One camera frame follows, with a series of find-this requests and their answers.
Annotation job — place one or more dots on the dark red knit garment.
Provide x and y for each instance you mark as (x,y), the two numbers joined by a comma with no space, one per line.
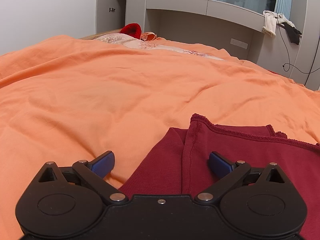
(178,164)

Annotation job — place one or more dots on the grey built-in cabinet unit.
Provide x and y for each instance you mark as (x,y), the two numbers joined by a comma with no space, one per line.
(226,26)

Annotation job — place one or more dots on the bright red cloth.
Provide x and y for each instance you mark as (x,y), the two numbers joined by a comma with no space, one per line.
(133,29)

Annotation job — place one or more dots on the orange bed cover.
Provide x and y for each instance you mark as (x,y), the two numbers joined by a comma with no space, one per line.
(66,99)

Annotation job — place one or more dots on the white cloth on ledge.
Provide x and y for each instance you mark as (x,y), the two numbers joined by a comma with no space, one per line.
(272,19)

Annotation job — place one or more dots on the black cloth on ledge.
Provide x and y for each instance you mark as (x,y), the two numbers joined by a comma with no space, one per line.
(293,34)

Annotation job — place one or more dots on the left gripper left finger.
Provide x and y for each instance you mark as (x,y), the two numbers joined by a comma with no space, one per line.
(66,202)

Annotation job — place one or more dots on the pink patterned bedsheet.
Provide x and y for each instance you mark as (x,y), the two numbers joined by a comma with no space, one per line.
(134,43)

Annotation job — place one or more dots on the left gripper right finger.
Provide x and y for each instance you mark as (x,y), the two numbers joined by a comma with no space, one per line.
(254,202)

